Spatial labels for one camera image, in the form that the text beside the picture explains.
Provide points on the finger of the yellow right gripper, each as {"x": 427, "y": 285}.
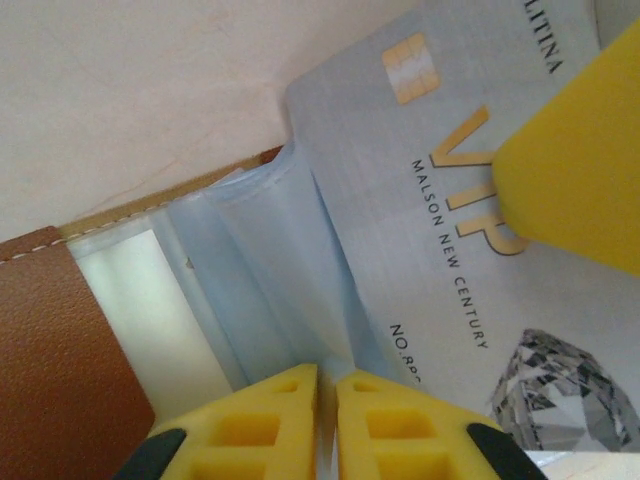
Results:
{"x": 575, "y": 175}

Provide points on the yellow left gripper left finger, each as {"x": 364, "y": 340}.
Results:
{"x": 300, "y": 425}

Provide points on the silver VIP card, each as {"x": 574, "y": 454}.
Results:
{"x": 400, "y": 225}

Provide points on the brown leather card holder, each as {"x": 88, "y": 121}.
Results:
{"x": 50, "y": 350}

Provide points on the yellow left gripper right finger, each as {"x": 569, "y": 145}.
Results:
{"x": 350, "y": 425}

